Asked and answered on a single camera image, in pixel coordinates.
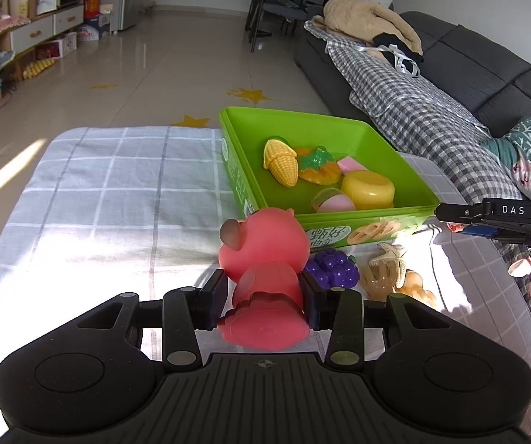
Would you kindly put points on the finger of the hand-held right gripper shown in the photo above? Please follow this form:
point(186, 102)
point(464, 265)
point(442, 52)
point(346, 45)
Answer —
point(459, 212)
point(478, 231)

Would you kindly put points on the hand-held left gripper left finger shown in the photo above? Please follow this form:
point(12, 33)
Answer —
point(217, 296)

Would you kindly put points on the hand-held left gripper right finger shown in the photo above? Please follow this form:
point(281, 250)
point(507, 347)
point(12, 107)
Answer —
point(309, 300)

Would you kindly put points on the small red figure toy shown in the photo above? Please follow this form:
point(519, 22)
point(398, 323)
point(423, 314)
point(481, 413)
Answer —
point(455, 227)

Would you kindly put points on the pink pig toy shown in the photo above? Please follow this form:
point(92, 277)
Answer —
point(265, 249)

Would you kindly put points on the yellow plastic cup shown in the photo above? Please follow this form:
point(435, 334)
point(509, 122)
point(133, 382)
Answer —
point(367, 189)

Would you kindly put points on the clear pink capsule toy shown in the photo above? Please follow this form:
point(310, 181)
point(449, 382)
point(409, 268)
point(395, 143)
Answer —
point(335, 203)

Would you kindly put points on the pink toy block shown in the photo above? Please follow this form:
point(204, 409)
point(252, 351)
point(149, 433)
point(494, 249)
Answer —
point(352, 165)

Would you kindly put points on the orange toy pumpkin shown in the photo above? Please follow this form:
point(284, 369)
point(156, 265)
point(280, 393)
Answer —
point(318, 169)

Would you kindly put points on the yellow toy corn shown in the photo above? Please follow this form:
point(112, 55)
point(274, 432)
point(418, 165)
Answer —
point(281, 162)

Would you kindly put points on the green plastic box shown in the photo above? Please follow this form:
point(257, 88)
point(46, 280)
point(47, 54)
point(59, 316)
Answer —
point(256, 134)

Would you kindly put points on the purple toy grapes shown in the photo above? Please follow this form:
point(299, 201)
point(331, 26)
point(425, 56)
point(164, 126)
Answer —
point(332, 270)

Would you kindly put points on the teal patterned pillow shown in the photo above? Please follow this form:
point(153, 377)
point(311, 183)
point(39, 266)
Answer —
point(529, 148)

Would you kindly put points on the beige starfish toy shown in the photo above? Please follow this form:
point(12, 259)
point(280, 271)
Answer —
point(392, 259)

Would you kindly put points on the grey checked blanket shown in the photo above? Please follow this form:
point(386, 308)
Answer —
point(409, 97)

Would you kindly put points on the grey checked tablecloth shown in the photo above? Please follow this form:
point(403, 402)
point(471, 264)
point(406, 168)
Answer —
point(108, 222)

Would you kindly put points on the dark grey sofa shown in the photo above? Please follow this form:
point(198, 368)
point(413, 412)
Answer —
point(469, 55)

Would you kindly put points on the yellow star floor sticker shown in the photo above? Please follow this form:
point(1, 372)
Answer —
point(103, 86)
point(190, 121)
point(247, 95)

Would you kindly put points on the dark garment with white ribbon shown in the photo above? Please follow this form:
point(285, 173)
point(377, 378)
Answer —
point(397, 46)

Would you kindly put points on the beige fleece blanket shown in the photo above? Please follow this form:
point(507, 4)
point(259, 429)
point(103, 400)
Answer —
point(367, 18)

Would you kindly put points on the row of yellow toys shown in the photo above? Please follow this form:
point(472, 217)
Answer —
point(38, 68)

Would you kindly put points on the blue and white box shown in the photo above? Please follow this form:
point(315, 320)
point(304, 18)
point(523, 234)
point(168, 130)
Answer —
point(94, 27)

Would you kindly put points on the white and red box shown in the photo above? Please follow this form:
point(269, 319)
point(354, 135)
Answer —
point(57, 45)

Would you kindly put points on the white drawer cabinet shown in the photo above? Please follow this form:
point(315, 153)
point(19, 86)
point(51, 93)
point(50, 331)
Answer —
point(46, 27)

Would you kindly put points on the red gift box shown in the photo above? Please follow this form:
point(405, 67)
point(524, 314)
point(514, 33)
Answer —
point(92, 0)

